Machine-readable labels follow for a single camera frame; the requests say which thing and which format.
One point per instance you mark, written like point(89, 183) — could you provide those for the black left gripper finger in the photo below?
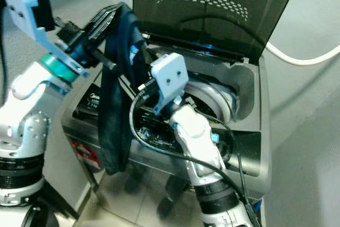
point(105, 61)
point(101, 20)

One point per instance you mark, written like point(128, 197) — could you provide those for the black garment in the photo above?
point(119, 110)

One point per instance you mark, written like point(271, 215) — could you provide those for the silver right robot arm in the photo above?
point(202, 147)

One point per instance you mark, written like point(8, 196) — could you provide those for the silver top-load washing machine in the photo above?
point(260, 131)

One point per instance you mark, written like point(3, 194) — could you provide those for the dark translucent washer lid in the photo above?
point(212, 30)

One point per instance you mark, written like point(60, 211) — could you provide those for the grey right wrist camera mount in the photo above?
point(170, 75)

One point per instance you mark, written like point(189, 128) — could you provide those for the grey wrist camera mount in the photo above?
point(170, 75)
point(18, 9)

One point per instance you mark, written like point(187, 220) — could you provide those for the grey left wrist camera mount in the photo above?
point(18, 9)

